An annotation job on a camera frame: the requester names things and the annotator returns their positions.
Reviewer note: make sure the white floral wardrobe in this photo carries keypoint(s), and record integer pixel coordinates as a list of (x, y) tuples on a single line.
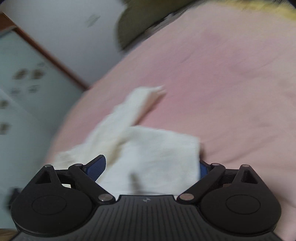
[(36, 94)]

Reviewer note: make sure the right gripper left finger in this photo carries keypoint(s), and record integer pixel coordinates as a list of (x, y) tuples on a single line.
[(95, 168)]

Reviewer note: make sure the yellow patterned quilt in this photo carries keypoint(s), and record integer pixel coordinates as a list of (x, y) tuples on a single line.
[(284, 9)]

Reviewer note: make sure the pink bed blanket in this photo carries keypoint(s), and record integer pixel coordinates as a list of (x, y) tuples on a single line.
[(229, 79)]

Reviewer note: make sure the olive striped headboard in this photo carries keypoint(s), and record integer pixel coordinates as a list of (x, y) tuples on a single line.
[(140, 15)]

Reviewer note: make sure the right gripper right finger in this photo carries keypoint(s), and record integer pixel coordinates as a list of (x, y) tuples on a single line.
[(204, 169)]

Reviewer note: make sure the white textured pants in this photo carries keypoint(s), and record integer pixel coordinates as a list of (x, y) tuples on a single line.
[(139, 160)]

